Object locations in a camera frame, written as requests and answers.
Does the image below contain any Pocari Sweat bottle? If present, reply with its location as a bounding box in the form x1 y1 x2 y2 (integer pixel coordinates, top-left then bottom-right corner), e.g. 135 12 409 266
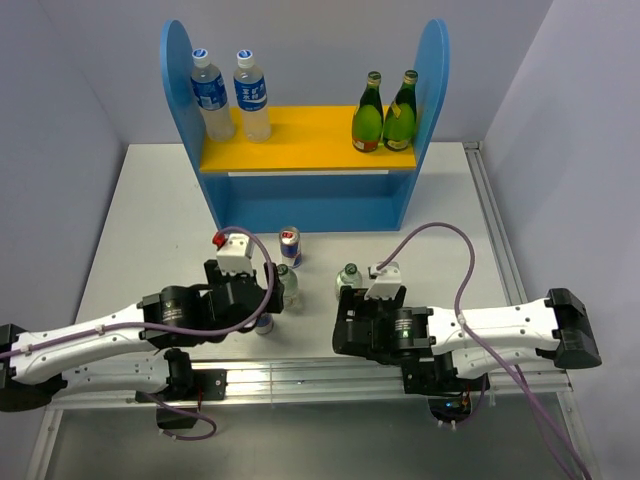
234 49 271 143
191 49 235 142

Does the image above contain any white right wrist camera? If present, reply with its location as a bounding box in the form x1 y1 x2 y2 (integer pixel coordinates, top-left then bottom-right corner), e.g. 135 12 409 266
365 261 402 300

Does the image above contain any Red Bull can rear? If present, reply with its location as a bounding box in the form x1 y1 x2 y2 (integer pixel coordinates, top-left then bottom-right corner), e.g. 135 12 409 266
278 226 302 268

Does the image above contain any green glass bottle right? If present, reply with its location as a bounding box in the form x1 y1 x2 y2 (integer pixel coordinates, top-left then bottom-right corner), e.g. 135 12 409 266
382 70 418 152

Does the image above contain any green glass bottle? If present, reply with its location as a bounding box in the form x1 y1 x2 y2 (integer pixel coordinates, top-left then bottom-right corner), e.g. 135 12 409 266
351 71 383 153
382 70 418 152

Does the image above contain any Red Bull can front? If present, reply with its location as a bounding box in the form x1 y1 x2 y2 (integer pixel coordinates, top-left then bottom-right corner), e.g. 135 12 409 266
254 313 274 335

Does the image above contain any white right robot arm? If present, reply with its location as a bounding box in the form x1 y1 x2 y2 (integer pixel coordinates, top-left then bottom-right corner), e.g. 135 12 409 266
332 287 602 396

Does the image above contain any blue and yellow shelf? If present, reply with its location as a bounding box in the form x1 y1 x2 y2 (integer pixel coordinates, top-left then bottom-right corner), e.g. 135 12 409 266
160 19 450 233

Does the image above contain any green glass bottle left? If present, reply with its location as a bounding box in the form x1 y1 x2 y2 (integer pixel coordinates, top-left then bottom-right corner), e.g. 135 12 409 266
351 71 383 153

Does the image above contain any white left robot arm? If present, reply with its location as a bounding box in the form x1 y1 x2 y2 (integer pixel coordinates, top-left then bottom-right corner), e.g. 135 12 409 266
1 260 284 412

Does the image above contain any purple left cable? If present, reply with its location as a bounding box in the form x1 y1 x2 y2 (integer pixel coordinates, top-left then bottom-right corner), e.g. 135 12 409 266
0 226 277 441

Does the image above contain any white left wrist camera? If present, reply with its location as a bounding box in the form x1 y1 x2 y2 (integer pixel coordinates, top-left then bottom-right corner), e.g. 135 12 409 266
212 232 254 275

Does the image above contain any clear glass bottle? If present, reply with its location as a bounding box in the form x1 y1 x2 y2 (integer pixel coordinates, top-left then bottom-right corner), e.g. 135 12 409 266
277 264 299 310
335 263 363 300

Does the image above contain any red bull can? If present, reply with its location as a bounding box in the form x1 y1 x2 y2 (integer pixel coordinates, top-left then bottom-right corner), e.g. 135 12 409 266
254 313 274 335
278 226 302 268

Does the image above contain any aluminium rail frame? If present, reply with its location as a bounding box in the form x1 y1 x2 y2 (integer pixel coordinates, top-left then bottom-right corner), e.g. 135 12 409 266
24 141 601 480

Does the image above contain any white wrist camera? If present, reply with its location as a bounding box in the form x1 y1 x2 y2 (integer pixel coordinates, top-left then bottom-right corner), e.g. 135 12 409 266
365 261 402 300
212 232 254 275

